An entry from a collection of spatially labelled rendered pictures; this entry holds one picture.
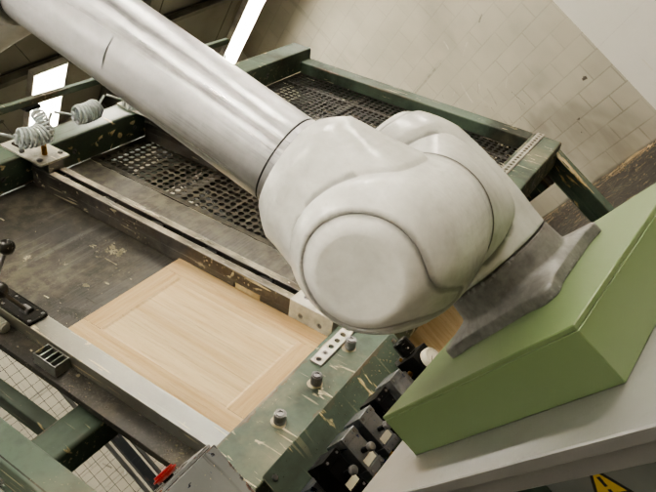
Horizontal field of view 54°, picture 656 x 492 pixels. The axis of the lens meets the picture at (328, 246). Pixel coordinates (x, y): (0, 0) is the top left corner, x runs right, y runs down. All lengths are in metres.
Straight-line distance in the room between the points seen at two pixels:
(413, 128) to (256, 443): 0.74
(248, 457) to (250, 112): 0.78
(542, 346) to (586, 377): 0.05
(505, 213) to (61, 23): 0.52
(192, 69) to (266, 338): 0.96
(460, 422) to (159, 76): 0.49
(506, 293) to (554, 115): 6.25
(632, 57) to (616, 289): 4.41
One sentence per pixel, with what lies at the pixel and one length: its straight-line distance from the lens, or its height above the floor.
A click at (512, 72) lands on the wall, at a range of 7.01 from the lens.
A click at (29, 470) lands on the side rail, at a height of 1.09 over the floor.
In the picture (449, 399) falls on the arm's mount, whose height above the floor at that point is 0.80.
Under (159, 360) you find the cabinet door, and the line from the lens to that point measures 1.49.
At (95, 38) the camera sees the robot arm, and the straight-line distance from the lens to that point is 0.73.
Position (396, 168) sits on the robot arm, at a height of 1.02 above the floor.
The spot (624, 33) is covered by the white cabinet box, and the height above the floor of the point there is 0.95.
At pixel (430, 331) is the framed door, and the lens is 2.01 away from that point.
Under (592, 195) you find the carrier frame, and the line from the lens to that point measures 2.81.
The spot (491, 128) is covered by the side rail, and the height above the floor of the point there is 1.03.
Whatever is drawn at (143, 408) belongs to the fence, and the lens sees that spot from 1.39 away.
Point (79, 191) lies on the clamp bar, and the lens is 1.99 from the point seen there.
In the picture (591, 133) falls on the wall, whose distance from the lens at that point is 6.93.
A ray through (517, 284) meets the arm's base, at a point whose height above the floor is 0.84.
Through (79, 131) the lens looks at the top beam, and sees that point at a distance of 2.26.
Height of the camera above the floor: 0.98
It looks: 3 degrees up
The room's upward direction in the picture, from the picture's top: 42 degrees counter-clockwise
